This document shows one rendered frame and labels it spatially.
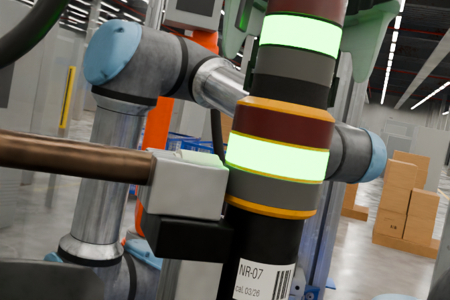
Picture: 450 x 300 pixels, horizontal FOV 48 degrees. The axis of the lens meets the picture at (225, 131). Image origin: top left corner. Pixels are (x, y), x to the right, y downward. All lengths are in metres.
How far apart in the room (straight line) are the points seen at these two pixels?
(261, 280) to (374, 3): 0.18
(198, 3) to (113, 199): 3.39
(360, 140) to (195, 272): 0.48
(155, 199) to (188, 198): 0.01
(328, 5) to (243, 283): 0.12
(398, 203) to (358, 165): 7.15
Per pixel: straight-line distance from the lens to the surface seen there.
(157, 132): 4.33
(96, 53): 0.88
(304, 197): 0.21
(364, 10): 0.33
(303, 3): 0.21
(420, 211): 7.84
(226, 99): 0.82
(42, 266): 0.37
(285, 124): 0.20
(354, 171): 0.66
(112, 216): 0.91
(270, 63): 0.21
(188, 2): 4.18
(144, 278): 0.99
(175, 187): 0.19
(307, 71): 0.20
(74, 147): 0.20
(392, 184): 7.77
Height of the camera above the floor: 1.57
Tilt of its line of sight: 3 degrees down
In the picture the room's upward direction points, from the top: 11 degrees clockwise
